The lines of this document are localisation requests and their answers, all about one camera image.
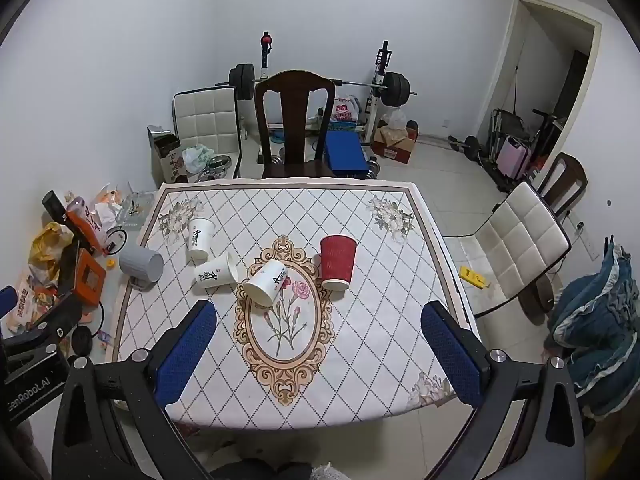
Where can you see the white printed paper cup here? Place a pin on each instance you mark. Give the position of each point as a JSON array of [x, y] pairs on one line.
[[200, 241], [267, 284], [216, 276]]

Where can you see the black scooter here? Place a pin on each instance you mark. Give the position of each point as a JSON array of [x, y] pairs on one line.
[[547, 127]]

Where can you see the small black barbell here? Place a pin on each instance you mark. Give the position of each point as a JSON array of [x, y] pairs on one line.
[[470, 144]]

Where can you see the orange and black tool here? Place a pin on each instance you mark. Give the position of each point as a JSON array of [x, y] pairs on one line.
[[80, 227]]

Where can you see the clear plastic bag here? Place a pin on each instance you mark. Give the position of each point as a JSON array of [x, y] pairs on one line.
[[397, 119]]

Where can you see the clear plastic container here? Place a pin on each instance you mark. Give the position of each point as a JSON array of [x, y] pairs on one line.
[[136, 210]]

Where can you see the orange printed packet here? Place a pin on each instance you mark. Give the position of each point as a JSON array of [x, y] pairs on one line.
[[25, 300]]

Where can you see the pink suitcase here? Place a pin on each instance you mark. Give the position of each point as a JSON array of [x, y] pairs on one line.
[[514, 156]]

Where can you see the white door frame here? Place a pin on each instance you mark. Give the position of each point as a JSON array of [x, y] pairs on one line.
[[507, 50]]

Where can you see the metal pot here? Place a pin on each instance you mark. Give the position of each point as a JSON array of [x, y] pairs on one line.
[[219, 164]]

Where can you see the red and white plastic bag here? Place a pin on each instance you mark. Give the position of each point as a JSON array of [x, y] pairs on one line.
[[345, 109]]

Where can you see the yellow plastic bag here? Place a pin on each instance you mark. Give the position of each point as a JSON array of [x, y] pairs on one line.
[[47, 247]]

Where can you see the blue denim garment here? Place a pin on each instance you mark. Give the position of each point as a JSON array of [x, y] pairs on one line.
[[600, 320]]

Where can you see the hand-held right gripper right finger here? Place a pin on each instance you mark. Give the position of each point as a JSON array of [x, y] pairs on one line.
[[450, 350]]

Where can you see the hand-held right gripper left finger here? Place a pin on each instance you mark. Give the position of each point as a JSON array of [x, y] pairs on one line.
[[190, 345]]

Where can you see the red ribbed paper cup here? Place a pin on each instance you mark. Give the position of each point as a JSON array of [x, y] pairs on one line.
[[338, 265]]

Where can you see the black round disc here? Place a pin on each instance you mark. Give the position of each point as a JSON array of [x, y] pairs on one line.
[[82, 341]]

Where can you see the grey ribbed cup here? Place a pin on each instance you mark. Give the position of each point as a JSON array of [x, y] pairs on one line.
[[142, 266]]

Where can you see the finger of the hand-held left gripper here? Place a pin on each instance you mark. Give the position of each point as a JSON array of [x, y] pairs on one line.
[[6, 301], [52, 325]]

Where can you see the white padded chair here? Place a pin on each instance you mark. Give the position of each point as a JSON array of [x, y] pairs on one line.
[[205, 120], [515, 240]]

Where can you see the floral printed tablecloth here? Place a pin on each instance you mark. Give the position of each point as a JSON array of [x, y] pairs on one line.
[[360, 350]]

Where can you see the folded metal cart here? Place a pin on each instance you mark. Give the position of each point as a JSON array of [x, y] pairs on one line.
[[502, 127]]

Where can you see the green and white plastic bag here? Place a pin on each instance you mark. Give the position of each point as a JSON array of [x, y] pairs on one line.
[[197, 157]]

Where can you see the dark wooden chair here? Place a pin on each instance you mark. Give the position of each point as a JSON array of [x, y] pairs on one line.
[[575, 170], [294, 120]]

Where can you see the orange square frame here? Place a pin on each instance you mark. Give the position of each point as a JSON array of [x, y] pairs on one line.
[[80, 287]]

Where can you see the brown printed carton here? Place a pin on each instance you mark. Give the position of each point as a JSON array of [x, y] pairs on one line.
[[167, 157]]

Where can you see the white power strip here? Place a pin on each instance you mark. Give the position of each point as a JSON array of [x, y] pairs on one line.
[[586, 244]]

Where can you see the brown cardboard box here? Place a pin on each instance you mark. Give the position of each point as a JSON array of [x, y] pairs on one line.
[[395, 146]]

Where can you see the white barbell rack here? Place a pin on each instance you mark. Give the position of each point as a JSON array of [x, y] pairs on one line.
[[374, 110]]

